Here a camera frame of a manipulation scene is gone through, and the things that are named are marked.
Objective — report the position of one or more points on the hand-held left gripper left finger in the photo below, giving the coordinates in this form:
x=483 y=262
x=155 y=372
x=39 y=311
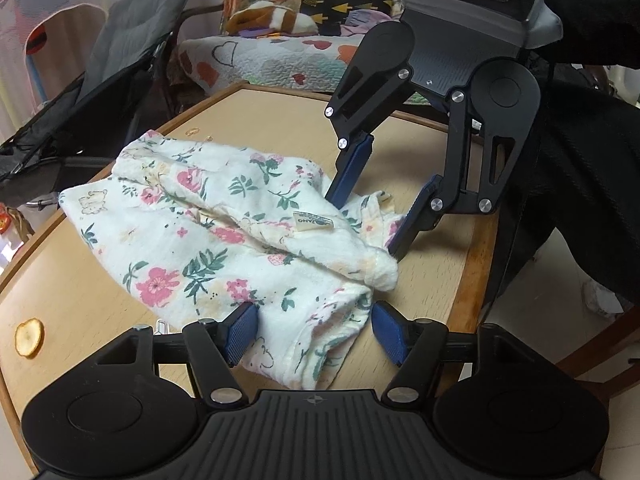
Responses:
x=242 y=332

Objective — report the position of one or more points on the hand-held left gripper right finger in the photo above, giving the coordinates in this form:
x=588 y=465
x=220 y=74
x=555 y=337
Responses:
x=389 y=330

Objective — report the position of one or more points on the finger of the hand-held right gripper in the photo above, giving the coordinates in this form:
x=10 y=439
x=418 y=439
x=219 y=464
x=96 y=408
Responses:
x=415 y=220
x=352 y=170

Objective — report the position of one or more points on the white floral baby garment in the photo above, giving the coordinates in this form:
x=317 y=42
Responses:
x=200 y=220

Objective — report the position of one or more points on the person's right forearm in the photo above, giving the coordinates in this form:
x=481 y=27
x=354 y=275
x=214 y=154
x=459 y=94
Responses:
x=595 y=5

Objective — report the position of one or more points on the lavender cloth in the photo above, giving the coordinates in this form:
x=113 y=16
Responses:
x=367 y=20

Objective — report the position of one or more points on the heart print quilt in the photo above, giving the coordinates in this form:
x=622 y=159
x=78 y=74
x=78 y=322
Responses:
x=260 y=60

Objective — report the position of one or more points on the person's right leg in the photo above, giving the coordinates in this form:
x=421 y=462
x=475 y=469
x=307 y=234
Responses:
x=575 y=170

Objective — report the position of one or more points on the wooden table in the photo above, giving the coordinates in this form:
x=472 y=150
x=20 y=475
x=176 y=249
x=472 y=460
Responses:
x=75 y=300

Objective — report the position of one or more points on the brown white plush toy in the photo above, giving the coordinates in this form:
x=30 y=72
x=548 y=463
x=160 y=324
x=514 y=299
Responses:
x=270 y=17

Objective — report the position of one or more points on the white crumpled paper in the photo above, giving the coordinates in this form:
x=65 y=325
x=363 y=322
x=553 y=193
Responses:
x=602 y=297

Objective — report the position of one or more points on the wooden chair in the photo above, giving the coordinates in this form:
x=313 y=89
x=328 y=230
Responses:
x=600 y=355

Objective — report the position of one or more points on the dried orange slice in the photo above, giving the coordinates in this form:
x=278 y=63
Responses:
x=29 y=339

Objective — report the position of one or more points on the grey folding chair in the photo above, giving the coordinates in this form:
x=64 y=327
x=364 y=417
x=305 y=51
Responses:
x=125 y=35

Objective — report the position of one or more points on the pink mesh play tent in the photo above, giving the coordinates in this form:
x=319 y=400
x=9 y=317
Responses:
x=30 y=35

